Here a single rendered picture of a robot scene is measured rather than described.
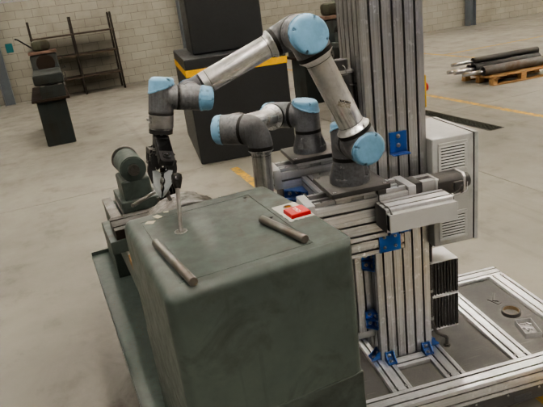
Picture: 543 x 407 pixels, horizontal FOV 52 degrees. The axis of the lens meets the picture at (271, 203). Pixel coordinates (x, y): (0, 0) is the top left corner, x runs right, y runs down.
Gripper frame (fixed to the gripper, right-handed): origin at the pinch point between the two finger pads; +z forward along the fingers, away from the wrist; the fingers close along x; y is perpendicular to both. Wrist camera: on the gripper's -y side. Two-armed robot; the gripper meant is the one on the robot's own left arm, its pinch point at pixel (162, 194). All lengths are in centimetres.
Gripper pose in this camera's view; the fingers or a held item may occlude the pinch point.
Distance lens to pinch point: 176.9
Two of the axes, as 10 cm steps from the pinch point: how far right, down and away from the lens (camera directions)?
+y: -4.0, -2.8, 8.7
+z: -0.6, 9.6, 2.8
